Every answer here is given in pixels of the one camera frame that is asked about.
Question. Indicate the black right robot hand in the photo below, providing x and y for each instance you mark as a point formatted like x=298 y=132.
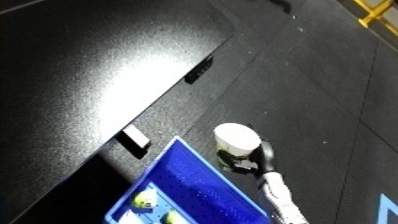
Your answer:
x=263 y=158

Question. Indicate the pale right robot arm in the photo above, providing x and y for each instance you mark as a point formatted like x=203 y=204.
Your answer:
x=283 y=200

